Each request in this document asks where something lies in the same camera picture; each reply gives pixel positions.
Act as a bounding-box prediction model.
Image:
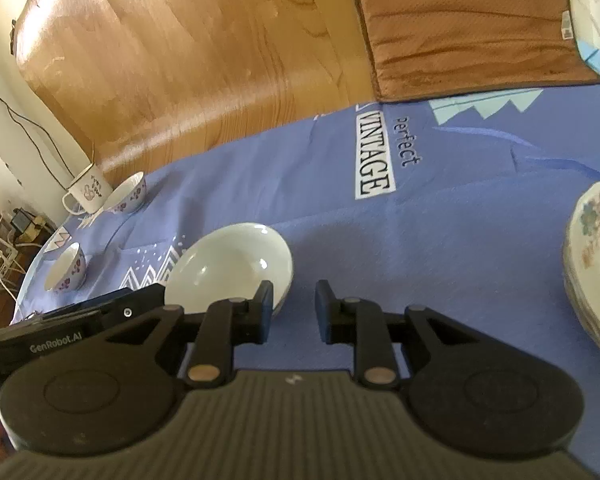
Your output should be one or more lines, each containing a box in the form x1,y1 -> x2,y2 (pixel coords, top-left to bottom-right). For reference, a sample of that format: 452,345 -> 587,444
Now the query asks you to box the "blue printed tablecloth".
16,86 -> 600,473

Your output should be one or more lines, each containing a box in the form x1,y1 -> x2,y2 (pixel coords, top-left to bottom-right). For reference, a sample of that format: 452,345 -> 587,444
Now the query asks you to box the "brown seat cushion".
356,0 -> 600,102

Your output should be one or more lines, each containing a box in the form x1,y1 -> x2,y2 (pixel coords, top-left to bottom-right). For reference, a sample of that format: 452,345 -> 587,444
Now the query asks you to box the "white enamel mug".
61,164 -> 112,216

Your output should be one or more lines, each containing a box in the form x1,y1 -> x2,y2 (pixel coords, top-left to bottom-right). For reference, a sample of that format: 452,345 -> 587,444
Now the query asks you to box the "large floral plate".
562,181 -> 600,348

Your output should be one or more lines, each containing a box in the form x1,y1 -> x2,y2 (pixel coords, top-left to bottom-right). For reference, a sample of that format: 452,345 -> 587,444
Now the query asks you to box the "small black charger box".
10,208 -> 33,235

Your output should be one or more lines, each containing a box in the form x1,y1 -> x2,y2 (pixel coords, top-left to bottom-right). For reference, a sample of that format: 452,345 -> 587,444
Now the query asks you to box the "wooden board panel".
14,0 -> 374,182

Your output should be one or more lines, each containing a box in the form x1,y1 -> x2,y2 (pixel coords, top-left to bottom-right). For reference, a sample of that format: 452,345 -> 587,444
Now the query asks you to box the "black wall cable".
0,77 -> 74,194

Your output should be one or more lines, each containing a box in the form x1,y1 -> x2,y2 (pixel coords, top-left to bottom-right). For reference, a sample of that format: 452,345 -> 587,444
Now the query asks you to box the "red-flower bowl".
44,243 -> 86,292
104,171 -> 147,214
164,222 -> 294,313

